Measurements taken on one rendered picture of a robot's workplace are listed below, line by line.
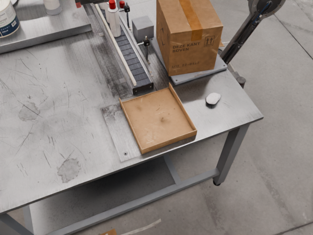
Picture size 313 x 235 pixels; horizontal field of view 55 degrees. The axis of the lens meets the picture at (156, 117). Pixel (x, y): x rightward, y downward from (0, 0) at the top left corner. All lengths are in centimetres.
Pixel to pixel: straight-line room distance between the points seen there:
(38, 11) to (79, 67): 51
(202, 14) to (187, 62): 23
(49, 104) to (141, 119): 45
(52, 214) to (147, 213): 59
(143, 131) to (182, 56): 40
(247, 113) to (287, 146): 105
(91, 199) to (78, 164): 62
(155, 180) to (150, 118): 61
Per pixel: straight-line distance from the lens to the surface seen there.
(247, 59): 296
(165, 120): 137
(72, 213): 188
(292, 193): 229
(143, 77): 148
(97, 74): 159
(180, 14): 144
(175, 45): 139
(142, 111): 140
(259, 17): 209
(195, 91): 149
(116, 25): 165
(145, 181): 189
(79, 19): 186
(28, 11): 202
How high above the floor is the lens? 196
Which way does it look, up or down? 55 degrees down
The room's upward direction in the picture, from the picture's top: straight up
